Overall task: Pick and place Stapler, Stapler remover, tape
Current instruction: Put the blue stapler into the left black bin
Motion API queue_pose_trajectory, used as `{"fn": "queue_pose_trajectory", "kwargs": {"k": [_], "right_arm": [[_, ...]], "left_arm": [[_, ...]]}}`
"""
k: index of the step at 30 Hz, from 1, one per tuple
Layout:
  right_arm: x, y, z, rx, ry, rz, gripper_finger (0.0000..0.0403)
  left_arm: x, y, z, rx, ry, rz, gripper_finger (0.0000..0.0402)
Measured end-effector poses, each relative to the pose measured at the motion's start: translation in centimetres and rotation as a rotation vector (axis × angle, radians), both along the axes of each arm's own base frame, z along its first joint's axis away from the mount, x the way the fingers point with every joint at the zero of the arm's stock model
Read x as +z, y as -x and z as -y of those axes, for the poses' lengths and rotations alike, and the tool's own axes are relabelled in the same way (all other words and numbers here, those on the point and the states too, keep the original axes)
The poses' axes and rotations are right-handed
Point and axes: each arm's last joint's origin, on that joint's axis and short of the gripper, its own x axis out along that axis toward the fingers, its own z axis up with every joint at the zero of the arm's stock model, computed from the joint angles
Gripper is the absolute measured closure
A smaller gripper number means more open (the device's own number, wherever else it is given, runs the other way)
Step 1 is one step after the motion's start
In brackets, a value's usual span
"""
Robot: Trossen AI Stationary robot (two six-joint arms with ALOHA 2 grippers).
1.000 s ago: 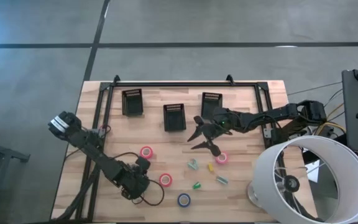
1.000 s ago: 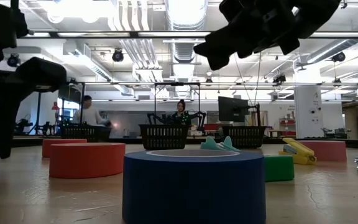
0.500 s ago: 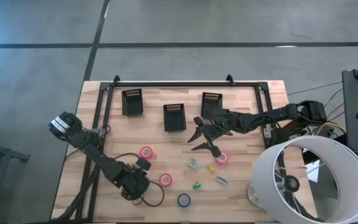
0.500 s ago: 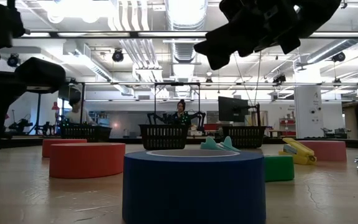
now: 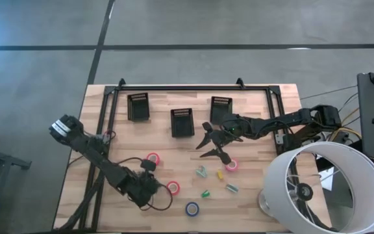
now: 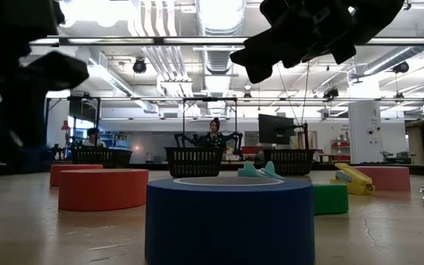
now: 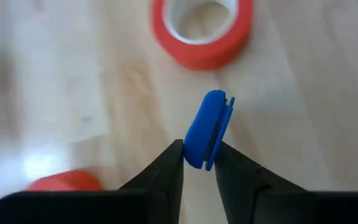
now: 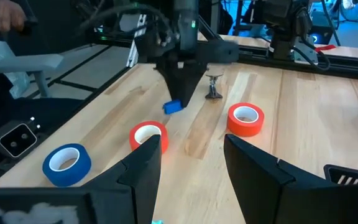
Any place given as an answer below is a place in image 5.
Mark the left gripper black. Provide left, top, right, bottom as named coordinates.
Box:
left=118, top=168, right=162, bottom=209

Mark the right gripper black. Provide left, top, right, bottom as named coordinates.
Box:
left=195, top=114, right=245, bottom=159

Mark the red tape roll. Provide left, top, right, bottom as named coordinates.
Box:
left=146, top=152, right=161, bottom=166
left=166, top=181, right=181, bottom=196

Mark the grey green staple remover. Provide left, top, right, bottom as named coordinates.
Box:
left=195, top=165, right=208, bottom=179

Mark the pink tape roll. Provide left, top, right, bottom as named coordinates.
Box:
left=225, top=158, right=240, bottom=172

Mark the blue tape roll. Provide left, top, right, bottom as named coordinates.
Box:
left=184, top=201, right=200, bottom=218

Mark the black slotted plastic basket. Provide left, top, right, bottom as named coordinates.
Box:
left=210, top=96, right=233, bottom=125
left=170, top=108, right=195, bottom=138
left=127, top=92, right=151, bottom=122

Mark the white lamp shade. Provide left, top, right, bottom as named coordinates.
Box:
left=257, top=142, right=374, bottom=234

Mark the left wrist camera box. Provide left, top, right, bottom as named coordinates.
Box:
left=140, top=159, right=157, bottom=172

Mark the black left camera cable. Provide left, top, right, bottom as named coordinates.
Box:
left=115, top=157, right=174, bottom=211

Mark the black metal table frame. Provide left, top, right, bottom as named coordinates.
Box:
left=53, top=77, right=287, bottom=231

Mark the thin grey cable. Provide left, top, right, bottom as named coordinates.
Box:
left=299, top=84, right=358, bottom=100

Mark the yellow cable bundle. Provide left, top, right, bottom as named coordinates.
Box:
left=325, top=107, right=363, bottom=144

